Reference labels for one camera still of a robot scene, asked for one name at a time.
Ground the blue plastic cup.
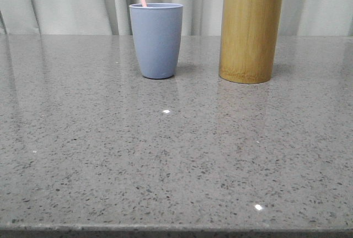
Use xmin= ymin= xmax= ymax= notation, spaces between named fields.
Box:
xmin=130 ymin=3 xmax=183 ymax=79

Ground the bamboo cylindrical holder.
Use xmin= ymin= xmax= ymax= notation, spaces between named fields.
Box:
xmin=219 ymin=0 xmax=282 ymax=84

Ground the grey pleated curtain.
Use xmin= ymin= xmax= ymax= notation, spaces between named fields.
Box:
xmin=1 ymin=0 xmax=352 ymax=36

